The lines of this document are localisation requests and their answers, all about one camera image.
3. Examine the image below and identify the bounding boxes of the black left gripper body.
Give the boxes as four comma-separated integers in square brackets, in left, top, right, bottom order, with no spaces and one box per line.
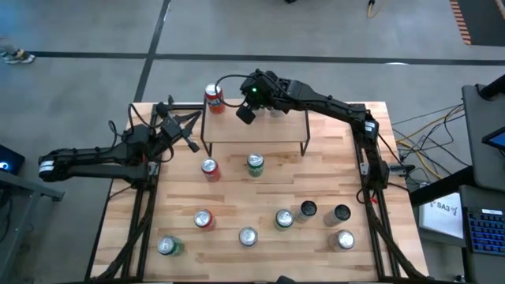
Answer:
[157,114,186,149]

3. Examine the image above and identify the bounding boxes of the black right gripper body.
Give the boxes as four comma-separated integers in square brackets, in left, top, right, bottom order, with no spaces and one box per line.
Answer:
[241,69,296,114]

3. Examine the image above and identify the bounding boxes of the red Fanta strawberry can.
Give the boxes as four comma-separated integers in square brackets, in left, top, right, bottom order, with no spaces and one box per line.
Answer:
[204,82,226,115]
[200,157,223,183]
[193,208,217,232]

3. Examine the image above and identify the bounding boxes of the green Sprite can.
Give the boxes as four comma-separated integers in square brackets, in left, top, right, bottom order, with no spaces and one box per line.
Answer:
[156,235,185,257]
[246,152,265,178]
[274,208,295,232]

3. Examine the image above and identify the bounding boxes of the grey metal side table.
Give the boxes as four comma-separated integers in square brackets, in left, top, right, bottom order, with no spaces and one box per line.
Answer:
[0,169,66,284]

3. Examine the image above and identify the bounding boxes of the black device blue light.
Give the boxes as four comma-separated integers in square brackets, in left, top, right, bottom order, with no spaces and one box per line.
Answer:
[0,144,26,177]

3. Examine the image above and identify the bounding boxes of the person's shoe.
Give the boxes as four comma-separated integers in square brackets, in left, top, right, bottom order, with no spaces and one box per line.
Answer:
[0,38,36,65]

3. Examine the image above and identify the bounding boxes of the white SA3 paper sign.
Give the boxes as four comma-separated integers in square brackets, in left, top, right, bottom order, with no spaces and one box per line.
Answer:
[417,191,466,241]

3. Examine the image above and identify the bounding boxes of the black mat orange edge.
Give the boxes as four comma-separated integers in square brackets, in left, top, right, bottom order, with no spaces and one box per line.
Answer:
[449,0,505,47]

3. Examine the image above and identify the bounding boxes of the grey desk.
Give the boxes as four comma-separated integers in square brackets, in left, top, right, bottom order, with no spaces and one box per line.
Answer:
[460,84,505,193]

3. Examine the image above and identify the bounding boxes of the black tablet blue screen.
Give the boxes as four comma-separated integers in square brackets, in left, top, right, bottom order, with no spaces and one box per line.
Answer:
[481,125,505,151]

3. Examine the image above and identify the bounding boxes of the backlit black keyboard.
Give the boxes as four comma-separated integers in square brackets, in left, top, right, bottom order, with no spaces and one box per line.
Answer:
[464,206,505,256]

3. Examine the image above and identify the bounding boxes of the black desk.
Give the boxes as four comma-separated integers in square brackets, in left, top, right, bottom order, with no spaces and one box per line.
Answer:
[408,164,505,284]

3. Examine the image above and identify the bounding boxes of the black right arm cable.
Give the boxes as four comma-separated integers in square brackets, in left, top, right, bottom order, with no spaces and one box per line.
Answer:
[214,73,257,108]

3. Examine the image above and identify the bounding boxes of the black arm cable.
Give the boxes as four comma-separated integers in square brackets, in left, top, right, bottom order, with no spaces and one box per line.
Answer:
[107,94,177,163]
[214,73,257,108]

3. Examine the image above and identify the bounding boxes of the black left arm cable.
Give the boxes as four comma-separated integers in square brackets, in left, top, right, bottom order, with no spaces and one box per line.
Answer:
[107,94,177,163]

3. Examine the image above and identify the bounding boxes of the yellow cable plug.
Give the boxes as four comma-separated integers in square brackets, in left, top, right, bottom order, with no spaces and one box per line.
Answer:
[366,0,386,20]

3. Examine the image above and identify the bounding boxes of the small black cable box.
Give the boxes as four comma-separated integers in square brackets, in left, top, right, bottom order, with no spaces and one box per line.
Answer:
[388,163,416,177]

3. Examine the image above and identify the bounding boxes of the yellow cable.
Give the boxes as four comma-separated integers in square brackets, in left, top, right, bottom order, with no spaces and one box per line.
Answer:
[395,111,466,181]

